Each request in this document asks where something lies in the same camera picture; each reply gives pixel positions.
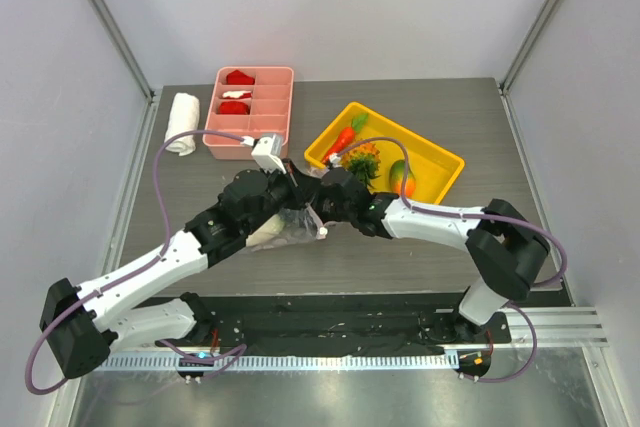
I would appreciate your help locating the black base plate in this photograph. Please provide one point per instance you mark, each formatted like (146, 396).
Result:
(300, 321)

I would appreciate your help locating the rolled white towel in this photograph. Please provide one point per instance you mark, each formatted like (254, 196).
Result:
(184, 116)

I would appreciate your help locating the white red fake food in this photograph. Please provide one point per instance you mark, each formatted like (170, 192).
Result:
(236, 94)

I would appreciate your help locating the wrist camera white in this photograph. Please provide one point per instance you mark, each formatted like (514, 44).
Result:
(266, 151)
(334, 161)

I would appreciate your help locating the white slotted cable duct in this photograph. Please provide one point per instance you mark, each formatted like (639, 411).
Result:
(160, 361)

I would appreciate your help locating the pink divided organizer tray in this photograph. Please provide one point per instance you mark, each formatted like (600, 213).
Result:
(253, 101)

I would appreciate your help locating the clear zip top bag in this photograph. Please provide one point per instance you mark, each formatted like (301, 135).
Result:
(301, 226)

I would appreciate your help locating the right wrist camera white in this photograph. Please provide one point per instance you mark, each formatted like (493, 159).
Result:
(334, 161)

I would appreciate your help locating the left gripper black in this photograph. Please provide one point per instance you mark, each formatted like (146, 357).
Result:
(301, 186)

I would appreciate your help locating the fake pineapple orange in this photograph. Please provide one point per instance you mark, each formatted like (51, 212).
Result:
(363, 162)

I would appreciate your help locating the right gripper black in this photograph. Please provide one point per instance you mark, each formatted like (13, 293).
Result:
(321, 199)

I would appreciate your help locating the red fake food lower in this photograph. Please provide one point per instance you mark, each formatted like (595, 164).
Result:
(233, 107)

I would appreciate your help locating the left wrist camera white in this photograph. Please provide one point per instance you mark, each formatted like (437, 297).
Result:
(266, 151)

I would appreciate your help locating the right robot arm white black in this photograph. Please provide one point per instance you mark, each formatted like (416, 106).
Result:
(507, 250)

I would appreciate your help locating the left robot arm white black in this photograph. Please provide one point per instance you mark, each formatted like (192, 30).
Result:
(78, 322)

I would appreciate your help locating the red fake food top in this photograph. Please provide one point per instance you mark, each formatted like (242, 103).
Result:
(239, 77)

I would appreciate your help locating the fake mango orange green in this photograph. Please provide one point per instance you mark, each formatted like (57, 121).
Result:
(398, 179)

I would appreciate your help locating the fake white radish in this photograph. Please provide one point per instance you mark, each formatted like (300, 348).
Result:
(267, 232)

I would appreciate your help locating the fake carrot orange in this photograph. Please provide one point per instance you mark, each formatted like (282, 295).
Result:
(346, 136)

